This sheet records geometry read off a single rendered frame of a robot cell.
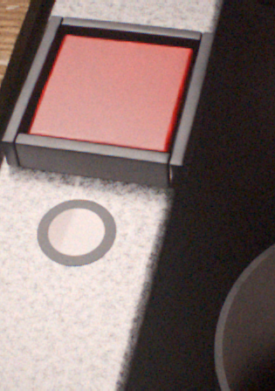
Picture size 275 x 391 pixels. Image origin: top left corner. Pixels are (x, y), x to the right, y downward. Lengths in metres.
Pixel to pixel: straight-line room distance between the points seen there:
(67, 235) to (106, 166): 0.03
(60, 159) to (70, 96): 0.03
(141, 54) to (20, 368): 0.15
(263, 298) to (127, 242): 0.71
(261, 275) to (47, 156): 0.66
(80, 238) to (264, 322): 0.76
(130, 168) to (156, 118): 0.03
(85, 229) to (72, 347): 0.05
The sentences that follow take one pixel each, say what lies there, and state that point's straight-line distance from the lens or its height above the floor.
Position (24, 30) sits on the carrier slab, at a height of 0.93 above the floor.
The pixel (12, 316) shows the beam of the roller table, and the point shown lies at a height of 0.92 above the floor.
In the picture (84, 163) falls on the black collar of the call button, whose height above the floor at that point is 0.92.
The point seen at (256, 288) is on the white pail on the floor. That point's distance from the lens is 1.08.
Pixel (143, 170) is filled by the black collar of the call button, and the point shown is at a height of 0.93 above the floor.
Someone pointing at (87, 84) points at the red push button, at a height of 0.93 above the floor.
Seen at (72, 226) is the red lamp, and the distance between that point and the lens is 0.42.
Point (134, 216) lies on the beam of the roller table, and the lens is 0.42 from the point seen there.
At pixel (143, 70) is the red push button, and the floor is 0.93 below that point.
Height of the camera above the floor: 1.26
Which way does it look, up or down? 54 degrees down
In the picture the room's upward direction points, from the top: 6 degrees counter-clockwise
